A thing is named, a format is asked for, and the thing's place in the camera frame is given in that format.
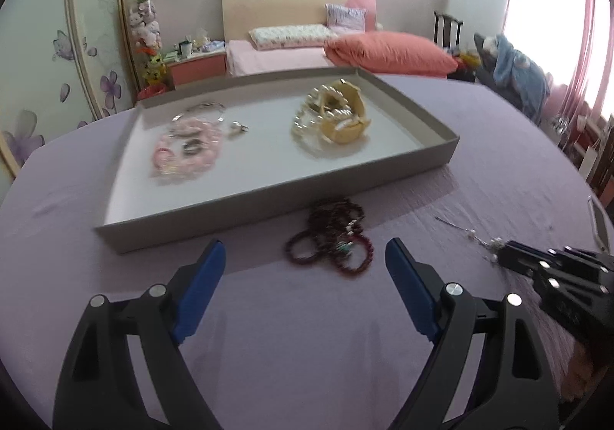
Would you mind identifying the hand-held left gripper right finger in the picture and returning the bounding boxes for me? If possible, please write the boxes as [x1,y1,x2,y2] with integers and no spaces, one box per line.
[385,238,562,430]

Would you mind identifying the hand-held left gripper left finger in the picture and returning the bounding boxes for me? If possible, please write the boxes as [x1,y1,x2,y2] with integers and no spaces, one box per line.
[52,239,227,430]

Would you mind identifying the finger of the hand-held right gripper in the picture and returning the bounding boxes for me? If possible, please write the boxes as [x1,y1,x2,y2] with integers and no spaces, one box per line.
[496,241,614,287]
[532,267,614,349]

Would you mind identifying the thin silver pearl chain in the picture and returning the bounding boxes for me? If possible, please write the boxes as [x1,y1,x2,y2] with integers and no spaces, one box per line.
[436,216,504,263]

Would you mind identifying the dark red bead bracelets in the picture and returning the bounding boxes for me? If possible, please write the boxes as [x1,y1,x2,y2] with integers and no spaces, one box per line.
[286,196,375,276]

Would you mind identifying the pink bead bracelet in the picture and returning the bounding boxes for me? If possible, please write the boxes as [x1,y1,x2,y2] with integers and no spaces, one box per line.
[150,117,224,181]

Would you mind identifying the grey cardboard tray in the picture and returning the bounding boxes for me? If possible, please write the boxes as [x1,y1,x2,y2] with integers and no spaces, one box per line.
[94,67,460,254]

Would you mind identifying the yellow hair clip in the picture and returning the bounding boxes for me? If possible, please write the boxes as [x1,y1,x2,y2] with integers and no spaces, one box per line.
[307,79,372,144]

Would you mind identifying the white pearl bracelet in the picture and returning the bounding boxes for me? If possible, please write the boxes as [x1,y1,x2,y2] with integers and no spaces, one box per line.
[290,87,370,149]

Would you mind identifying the person's right hand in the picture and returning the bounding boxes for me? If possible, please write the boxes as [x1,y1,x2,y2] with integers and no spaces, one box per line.
[561,341,598,404]

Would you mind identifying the thin silver bangle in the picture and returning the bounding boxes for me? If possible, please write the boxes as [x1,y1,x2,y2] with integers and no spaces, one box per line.
[170,101,226,124]

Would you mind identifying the blue clothing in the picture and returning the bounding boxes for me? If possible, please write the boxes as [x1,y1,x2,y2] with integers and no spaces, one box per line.
[494,33,550,110]

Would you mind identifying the pink curtain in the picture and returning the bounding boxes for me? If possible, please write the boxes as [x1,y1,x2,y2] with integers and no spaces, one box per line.
[508,0,614,124]

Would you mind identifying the pink nightstand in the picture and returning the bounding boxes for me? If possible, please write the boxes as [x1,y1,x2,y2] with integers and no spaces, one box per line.
[167,51,227,88]

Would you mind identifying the yellow plush toy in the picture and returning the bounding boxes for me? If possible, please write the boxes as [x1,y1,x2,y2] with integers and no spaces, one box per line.
[143,53,168,86]

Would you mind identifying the orange duvet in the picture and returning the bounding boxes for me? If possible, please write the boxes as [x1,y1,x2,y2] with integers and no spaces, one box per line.
[325,31,459,78]

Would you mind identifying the pink bed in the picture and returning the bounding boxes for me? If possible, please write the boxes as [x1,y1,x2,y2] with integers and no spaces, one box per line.
[225,38,337,76]

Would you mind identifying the clutter on nightstand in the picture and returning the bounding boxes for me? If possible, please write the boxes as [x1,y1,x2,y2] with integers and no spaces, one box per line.
[165,30,226,61]

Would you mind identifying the dark wooden chair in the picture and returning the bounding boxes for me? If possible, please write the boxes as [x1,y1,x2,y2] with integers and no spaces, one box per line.
[434,10,464,47]

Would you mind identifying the white floral pillow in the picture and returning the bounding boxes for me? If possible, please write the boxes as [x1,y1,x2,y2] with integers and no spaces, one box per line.
[248,24,339,50]

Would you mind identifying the plush toy display tube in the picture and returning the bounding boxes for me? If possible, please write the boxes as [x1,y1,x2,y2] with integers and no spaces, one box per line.
[125,0,161,57]

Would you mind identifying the purple patterned cushion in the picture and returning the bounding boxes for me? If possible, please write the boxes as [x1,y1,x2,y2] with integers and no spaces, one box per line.
[325,3,368,32]

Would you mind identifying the beige and pink headboard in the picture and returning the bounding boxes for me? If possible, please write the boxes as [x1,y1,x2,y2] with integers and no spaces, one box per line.
[221,0,380,42]

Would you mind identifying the floral wardrobe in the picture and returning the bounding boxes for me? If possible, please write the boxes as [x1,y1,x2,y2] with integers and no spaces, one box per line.
[0,0,131,181]

